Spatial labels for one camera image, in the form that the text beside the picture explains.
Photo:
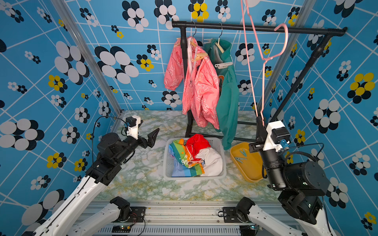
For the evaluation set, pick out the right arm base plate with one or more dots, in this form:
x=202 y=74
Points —
x=229 y=215

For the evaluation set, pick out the pink jacket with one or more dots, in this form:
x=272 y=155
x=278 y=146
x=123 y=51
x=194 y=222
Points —
x=201 y=85

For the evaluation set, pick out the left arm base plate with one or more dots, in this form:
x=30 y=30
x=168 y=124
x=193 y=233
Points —
x=135 y=214

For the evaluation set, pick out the white clothespin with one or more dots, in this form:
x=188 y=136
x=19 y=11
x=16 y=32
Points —
x=223 y=65

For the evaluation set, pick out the pink clothes hanger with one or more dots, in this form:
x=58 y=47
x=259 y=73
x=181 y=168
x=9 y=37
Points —
x=245 y=5

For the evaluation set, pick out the green jacket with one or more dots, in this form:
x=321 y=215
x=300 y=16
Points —
x=227 y=107

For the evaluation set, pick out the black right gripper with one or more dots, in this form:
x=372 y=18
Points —
x=263 y=134

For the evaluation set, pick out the black clothes rack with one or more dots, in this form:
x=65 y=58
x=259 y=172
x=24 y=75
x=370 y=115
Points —
x=327 y=33

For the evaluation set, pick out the white hanger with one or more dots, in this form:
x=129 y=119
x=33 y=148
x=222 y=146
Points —
x=217 y=47

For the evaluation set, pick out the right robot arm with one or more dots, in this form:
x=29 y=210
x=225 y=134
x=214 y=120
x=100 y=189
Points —
x=301 y=186

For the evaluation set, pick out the wooden hanger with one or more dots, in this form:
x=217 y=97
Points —
x=195 y=48

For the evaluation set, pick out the white plastic basket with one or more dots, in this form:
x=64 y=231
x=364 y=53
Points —
x=169 y=163

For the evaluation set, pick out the yellow plastic tray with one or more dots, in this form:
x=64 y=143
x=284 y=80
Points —
x=251 y=168

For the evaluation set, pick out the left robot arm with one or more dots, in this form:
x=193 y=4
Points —
x=113 y=153

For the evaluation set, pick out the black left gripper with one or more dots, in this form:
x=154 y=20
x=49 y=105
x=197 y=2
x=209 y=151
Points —
x=151 y=140

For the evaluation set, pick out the white red cartoon jacket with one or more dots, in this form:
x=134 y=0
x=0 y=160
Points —
x=195 y=157

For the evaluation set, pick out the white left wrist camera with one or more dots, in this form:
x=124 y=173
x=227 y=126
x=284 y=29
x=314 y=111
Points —
x=133 y=123

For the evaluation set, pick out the mint green clothespin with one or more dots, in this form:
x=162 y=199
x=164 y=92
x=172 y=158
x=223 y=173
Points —
x=243 y=152

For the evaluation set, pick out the small black electronics board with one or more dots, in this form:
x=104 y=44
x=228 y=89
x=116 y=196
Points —
x=121 y=229

